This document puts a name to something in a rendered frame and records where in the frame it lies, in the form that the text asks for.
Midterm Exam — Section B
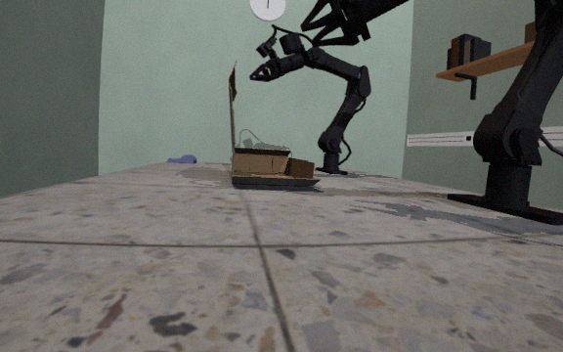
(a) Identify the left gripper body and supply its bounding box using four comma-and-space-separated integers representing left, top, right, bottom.
338, 0, 397, 43

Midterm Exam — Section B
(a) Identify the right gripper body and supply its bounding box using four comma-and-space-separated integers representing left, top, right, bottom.
267, 38, 293, 77

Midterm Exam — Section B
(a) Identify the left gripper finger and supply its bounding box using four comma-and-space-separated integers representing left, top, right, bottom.
300, 0, 346, 32
311, 20, 357, 47

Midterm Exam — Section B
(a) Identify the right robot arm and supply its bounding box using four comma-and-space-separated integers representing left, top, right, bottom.
280, 32, 371, 175

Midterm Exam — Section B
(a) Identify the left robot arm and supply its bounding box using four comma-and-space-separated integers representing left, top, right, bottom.
448, 0, 563, 226

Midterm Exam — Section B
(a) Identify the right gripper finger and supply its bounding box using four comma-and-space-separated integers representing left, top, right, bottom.
249, 64, 270, 82
254, 59, 279, 79

